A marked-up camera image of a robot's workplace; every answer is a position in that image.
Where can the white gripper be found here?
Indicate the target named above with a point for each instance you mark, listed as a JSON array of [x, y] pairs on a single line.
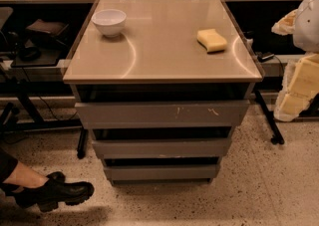
[[307, 27]]

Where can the grey bottom drawer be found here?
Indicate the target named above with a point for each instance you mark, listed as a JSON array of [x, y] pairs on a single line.
[[123, 173]]

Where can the grey drawer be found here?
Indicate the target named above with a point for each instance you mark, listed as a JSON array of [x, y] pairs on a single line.
[[172, 148], [123, 173], [161, 114]]

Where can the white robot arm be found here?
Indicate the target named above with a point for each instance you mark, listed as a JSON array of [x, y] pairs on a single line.
[[305, 36]]

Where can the grey drawer cabinet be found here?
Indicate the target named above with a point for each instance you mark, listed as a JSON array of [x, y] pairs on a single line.
[[158, 59]]

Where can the grey top drawer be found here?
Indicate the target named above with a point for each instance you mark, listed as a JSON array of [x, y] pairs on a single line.
[[161, 114]]

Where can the grey middle drawer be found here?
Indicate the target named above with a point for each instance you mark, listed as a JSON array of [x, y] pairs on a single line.
[[172, 148]]

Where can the black power adapter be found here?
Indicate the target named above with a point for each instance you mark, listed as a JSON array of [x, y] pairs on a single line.
[[264, 57]]

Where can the black table leg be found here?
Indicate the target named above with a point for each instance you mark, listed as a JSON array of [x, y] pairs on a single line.
[[277, 137]]

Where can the yellow sponge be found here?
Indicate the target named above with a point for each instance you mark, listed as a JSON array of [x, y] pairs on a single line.
[[211, 40]]

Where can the white ceramic bowl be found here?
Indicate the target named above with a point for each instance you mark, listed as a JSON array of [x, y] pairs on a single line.
[[110, 22]]

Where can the brown box on shelf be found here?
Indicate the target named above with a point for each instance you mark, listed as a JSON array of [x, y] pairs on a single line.
[[43, 29]]

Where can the black headphones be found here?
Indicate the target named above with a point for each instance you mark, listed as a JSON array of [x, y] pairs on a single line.
[[29, 53]]

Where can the black left desk frame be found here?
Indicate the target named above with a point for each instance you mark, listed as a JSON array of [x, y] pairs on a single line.
[[22, 91]]

